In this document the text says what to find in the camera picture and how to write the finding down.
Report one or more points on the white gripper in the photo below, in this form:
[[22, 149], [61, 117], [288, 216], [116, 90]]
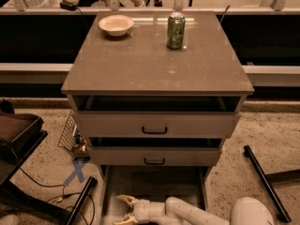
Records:
[[144, 210]]

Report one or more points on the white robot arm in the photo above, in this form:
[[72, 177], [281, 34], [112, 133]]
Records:
[[245, 211]]

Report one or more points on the open bottom drawer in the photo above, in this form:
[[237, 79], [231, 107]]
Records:
[[153, 183]]

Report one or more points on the middle drawer front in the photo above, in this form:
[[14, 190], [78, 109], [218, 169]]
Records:
[[173, 157]]

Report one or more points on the top drawer front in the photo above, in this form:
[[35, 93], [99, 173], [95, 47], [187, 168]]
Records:
[[179, 124]]

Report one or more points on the grey drawer cabinet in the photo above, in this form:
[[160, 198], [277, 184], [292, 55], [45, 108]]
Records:
[[137, 73]]

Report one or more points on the black stand leg left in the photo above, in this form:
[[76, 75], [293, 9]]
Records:
[[90, 183]]

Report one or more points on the black stand leg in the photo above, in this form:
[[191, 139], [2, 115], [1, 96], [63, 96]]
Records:
[[282, 213], [90, 183]]

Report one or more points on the blue tape cross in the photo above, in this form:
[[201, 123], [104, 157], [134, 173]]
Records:
[[78, 165]]

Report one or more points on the dark tray on stand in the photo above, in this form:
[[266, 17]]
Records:
[[16, 129]]

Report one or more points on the black stand leg right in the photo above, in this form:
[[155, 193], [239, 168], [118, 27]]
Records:
[[282, 213]]

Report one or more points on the white paper bowl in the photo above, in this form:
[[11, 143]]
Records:
[[116, 25]]

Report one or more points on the green soda can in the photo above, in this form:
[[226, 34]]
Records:
[[176, 30]]

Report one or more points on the black power adapter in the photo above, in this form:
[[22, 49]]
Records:
[[68, 6]]

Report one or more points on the metal railing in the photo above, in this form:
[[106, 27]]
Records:
[[150, 3]]

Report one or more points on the black middle drawer handle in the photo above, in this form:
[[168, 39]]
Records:
[[156, 161]]

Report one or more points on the black drawer handle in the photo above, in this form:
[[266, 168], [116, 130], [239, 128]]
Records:
[[156, 161], [149, 131]]

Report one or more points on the black top drawer handle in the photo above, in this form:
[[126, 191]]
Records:
[[149, 131]]

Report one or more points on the wire mesh basket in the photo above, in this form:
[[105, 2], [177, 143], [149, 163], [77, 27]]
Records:
[[67, 139]]

